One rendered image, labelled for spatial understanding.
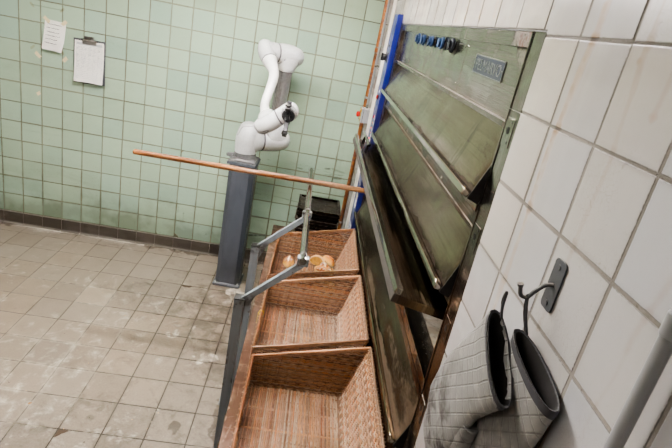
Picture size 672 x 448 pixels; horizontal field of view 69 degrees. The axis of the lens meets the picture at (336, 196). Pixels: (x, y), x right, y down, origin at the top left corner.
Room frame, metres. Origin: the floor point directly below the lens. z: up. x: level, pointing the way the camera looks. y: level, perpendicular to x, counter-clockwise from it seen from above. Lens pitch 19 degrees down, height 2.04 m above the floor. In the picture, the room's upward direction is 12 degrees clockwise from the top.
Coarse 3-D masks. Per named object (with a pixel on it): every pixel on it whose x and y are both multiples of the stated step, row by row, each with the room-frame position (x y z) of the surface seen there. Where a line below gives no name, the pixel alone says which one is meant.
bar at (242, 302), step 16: (304, 224) 2.01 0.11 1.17; (272, 240) 2.15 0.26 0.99; (304, 240) 1.84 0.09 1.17; (256, 256) 2.14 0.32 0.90; (304, 256) 1.70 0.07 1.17; (288, 272) 1.68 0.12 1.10; (256, 288) 1.68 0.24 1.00; (240, 304) 1.66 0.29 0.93; (240, 320) 1.66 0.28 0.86; (240, 336) 2.14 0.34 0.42; (240, 352) 2.14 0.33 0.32; (224, 368) 1.66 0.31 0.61; (224, 384) 1.66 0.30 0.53; (224, 400) 1.66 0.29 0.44
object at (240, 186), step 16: (240, 176) 3.25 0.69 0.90; (240, 192) 3.25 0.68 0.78; (224, 208) 3.27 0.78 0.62; (240, 208) 3.25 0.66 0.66; (224, 224) 3.26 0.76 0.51; (240, 224) 3.26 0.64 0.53; (224, 240) 3.25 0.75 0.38; (240, 240) 3.26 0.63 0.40; (224, 256) 3.25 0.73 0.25; (240, 256) 3.28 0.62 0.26; (224, 272) 3.25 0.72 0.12; (240, 272) 3.31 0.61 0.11
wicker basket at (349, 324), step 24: (288, 288) 2.22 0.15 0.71; (360, 288) 2.12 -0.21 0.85; (264, 312) 2.14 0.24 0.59; (288, 312) 2.19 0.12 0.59; (312, 312) 2.23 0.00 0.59; (336, 312) 2.24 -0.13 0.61; (360, 312) 1.96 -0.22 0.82; (264, 336) 1.95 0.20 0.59; (288, 336) 1.99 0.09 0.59; (312, 336) 2.03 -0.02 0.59; (336, 336) 2.06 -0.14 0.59; (360, 336) 1.79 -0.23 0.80
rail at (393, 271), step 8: (360, 144) 2.63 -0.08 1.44; (360, 152) 2.45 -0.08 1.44; (368, 176) 2.04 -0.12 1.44; (368, 184) 1.94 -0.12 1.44; (376, 200) 1.75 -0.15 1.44; (376, 208) 1.66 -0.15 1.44; (376, 216) 1.60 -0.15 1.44; (384, 232) 1.45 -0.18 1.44; (384, 240) 1.39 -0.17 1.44; (384, 248) 1.35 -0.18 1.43; (392, 256) 1.29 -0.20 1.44; (392, 264) 1.23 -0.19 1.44; (392, 272) 1.19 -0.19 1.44; (392, 280) 1.16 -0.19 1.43; (400, 280) 1.15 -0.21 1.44; (400, 288) 1.11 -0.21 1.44
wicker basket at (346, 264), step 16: (288, 240) 2.82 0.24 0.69; (320, 240) 2.83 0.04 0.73; (336, 240) 2.84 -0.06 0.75; (352, 240) 2.73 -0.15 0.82; (272, 256) 2.49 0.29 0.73; (336, 256) 2.84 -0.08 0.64; (352, 256) 2.53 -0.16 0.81; (272, 272) 2.56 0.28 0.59; (304, 272) 2.29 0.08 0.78; (320, 272) 2.29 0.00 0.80; (336, 272) 2.30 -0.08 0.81; (352, 272) 2.30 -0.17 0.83; (336, 288) 2.50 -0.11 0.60; (304, 304) 2.29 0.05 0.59; (336, 304) 2.30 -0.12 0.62
